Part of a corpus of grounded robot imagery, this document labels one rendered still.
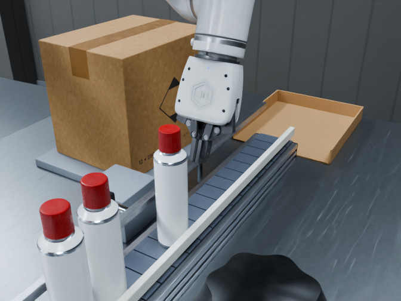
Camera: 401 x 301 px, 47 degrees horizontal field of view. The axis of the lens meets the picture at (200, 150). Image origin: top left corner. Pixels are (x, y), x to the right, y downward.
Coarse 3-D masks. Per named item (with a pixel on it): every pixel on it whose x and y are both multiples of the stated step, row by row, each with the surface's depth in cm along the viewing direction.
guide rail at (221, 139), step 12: (264, 108) 107; (240, 120) 99; (216, 144) 89; (192, 168) 83; (132, 204) 71; (144, 204) 72; (120, 216) 68; (132, 216) 70; (36, 288) 56; (12, 300) 54; (24, 300) 54
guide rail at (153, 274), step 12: (288, 132) 104; (276, 144) 99; (264, 156) 94; (252, 168) 90; (240, 180) 86; (228, 192) 82; (216, 204) 79; (228, 204) 82; (204, 216) 76; (216, 216) 79; (192, 228) 73; (204, 228) 76; (180, 240) 71; (192, 240) 73; (168, 252) 68; (180, 252) 70; (156, 264) 66; (168, 264) 68; (144, 276) 64; (156, 276) 66; (132, 288) 62; (144, 288) 63; (120, 300) 60; (132, 300) 61
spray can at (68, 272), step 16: (48, 208) 49; (64, 208) 49; (48, 224) 49; (64, 224) 49; (48, 240) 50; (64, 240) 50; (80, 240) 51; (48, 256) 50; (64, 256) 50; (80, 256) 52; (48, 272) 51; (64, 272) 51; (80, 272) 52; (48, 288) 53; (64, 288) 52; (80, 288) 53
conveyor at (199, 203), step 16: (256, 144) 106; (272, 144) 106; (288, 144) 106; (240, 160) 100; (256, 160) 100; (272, 160) 100; (224, 176) 94; (256, 176) 94; (208, 192) 89; (240, 192) 89; (192, 208) 84; (224, 208) 84; (192, 224) 80; (144, 240) 76; (128, 256) 73; (144, 256) 73; (160, 256) 73; (128, 272) 70; (144, 272) 70; (128, 288) 67
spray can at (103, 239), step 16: (96, 176) 55; (96, 192) 54; (80, 208) 56; (96, 208) 55; (112, 208) 56; (80, 224) 56; (96, 224) 55; (112, 224) 56; (96, 240) 56; (112, 240) 57; (96, 256) 57; (112, 256) 58; (96, 272) 58; (112, 272) 59; (96, 288) 60; (112, 288) 60
